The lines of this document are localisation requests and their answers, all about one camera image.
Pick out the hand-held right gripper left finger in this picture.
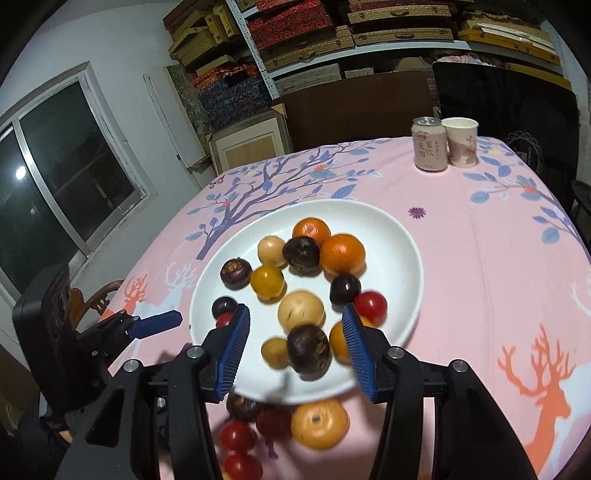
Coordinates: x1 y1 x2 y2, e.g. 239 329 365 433
55 304 252 480

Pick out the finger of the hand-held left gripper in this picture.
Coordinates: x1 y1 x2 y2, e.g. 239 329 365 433
98 309 184 345

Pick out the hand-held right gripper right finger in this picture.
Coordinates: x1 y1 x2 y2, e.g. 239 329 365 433
341 304 539 480

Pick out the pale yellow round fruit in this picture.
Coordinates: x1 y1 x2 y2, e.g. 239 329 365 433
278 290 326 332
257 235 287 268

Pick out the white plate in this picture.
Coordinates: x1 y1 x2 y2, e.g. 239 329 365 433
189 199 424 406

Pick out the person's left forearm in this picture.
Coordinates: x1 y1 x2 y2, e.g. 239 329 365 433
0 406 70 480

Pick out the wooden chair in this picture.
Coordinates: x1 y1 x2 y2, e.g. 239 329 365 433
69 279 125 333

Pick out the large yellow-orange round fruit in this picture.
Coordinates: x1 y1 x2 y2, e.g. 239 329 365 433
291 399 350 450

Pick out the orange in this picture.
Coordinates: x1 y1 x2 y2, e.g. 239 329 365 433
292 217 332 245
320 234 367 276

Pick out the pink printed tablecloth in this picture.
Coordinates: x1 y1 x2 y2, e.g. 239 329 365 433
99 136 591 480

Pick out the window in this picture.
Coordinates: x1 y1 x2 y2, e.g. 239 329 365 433
0 62 158 296

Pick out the cardboard box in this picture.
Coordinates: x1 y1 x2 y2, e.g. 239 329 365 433
205 104 294 176

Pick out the white board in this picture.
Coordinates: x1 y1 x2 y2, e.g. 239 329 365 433
143 69 204 192

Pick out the pink beverage can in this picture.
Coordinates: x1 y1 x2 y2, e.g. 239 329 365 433
412 117 448 171

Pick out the grey stone slab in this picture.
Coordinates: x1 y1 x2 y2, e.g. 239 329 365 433
166 65 208 139

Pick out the paper cup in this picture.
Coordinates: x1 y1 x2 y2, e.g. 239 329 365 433
441 117 479 168

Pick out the stack of blue patterned boxes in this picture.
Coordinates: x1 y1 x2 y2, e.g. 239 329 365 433
191 62 273 130

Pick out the brown board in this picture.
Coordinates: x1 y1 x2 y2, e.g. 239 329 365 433
281 69 439 151

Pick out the stack of tan woven boxes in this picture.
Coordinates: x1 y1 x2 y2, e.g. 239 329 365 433
164 0 245 70

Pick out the white metal shelf rack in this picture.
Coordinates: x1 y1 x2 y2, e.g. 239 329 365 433
226 0 566 100

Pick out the stack of red patterned boxes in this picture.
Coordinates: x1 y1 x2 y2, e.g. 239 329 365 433
247 2 338 49

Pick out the stack of flat woven cases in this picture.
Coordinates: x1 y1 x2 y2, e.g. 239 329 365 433
339 0 467 47

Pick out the stack of yellow flat boxes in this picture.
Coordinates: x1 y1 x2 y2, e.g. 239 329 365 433
457 14 571 86

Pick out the black chair frame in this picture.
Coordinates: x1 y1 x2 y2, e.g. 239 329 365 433
570 179 591 232

